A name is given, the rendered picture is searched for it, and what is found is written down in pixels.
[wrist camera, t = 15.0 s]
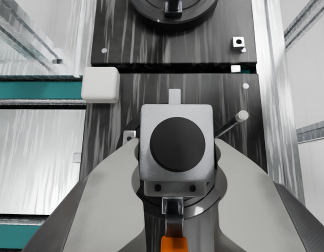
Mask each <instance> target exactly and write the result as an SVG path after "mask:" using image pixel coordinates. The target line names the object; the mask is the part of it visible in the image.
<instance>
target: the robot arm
mask: <svg viewBox="0 0 324 252"><path fill-rule="evenodd" d="M139 153H140V138H136V137H135V138H132V139H131V140H129V141H128V142H127V143H125V144H124V145H123V146H121V147H120V148H119V149H117V150H116V151H115V152H113V153H112V154H111V155H109V156H108V157H107V158H105V159H104V160H103V161H102V162H100V163H99V164H98V165H97V166H96V167H95V168H94V169H93V170H92V171H91V173H90V174H89V175H88V176H87V177H86V179H85V180H81V181H78V182H77V183H76V184H75V186H74V187H73V188H72V189H71V190H70V192H69V193H68V194H67V195H66V196H65V198H64V199H63V200H62V201H61V202H60V203H59V205H58V206H57V207H56V208H55V209H54V211H53V212H52V213H51V214H50V215H49V217H48V218H47V219H46V220H45V221H44V222H43V224H42V225H41V226H40V227H39V228H38V230H37V231H36V232H35V233H34V234H33V236H32V237H31V238H30V240H29V241H28V242H27V244H26V245H25V246H24V248H23V249H22V251H21V252H147V246H146V232H145V219H144V205H143V202H142V200H141V199H140V198H139V197H138V196H137V195H136V193H137V191H138V189H139V188H140V174H139ZM214 161H215V169H216V177H215V184H214V187H215V189H216V190H217V192H218V193H219V195H220V197H221V200H220V201H219V203H218V208H217V214H216V220H215V226H214V252H324V225H323V224H322V223H321V222H320V221H319V220H318V219H317V218H316V217H315V216H314V215H313V214H312V213H311V212H310V211H309V210H308V209H307V208H306V207H305V206H304V205H303V204H302V203H301V202H300V201H299V200H298V199H297V198H296V197H295V196H294V195H293V194H292V193H291V192H290V191H289V190H288V188H287V187H286V186H285V185H284V184H283V183H275V182H274V181H273V180H272V178H271V177H270V176H269V175H268V174H267V173H266V172H265V171H264V170H262V169H261V168H260V167H259V166H258V165H257V164H256V163H254V162H253V161H252V160H250V159H249V158H248V157H246V156H245V155H243V154H242V153H240V152H239V151H237V150H236V149H234V148H233V147H232V146H230V145H229V144H227V143H226V142H224V141H223V140H221V139H218V138H214Z"/></svg>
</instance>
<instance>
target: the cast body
mask: <svg viewBox="0 0 324 252"><path fill-rule="evenodd" d="M138 168H139V179H140V180H143V181H144V195H145V196H151V197H205V196H206V194H207V185H206V182H211V181H214V179H215V177H216V174H215V149H214V125H213V109H212V106H211V105H208V104H181V90H180V89H169V90H168V104H144V105H142V107H141V114H140V140H139V167H138Z"/></svg>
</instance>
